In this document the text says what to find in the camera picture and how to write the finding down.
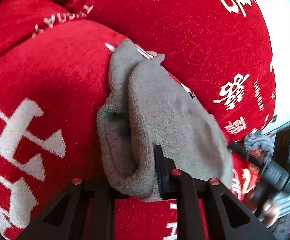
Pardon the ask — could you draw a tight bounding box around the grey knit sweater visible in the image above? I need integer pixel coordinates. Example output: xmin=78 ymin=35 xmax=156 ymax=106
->
xmin=97 ymin=40 xmax=232 ymax=202

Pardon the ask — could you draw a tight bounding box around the person right hand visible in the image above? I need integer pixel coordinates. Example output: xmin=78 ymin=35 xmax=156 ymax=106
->
xmin=245 ymin=199 xmax=280 ymax=228

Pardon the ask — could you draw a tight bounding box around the red embroidered cushion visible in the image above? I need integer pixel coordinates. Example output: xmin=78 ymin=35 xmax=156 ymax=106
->
xmin=231 ymin=152 xmax=259 ymax=202

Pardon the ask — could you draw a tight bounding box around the grey blue crumpled cloth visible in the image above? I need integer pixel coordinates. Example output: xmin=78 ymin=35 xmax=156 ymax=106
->
xmin=243 ymin=131 xmax=275 ymax=164

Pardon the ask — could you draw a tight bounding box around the red wedding blanket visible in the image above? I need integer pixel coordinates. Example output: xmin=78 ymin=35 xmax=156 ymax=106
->
xmin=0 ymin=0 xmax=276 ymax=239

